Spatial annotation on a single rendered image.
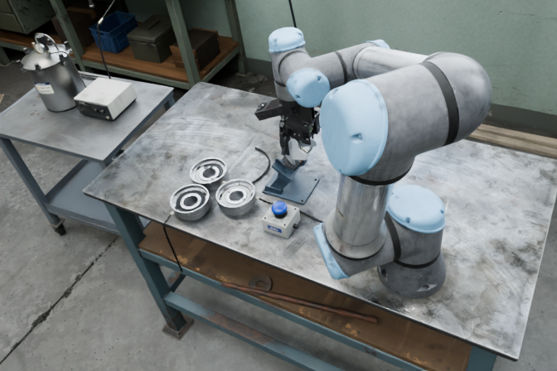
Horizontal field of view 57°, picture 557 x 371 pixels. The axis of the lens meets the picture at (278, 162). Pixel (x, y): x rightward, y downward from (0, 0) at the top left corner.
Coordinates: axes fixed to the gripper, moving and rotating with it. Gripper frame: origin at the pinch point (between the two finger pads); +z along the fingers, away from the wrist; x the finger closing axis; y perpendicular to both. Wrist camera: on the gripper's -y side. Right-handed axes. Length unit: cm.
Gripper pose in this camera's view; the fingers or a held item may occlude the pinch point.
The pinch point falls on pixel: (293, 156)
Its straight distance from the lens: 132.1
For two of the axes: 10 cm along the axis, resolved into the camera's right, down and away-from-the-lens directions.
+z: 1.3, 7.3, 6.7
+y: 8.8, 2.3, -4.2
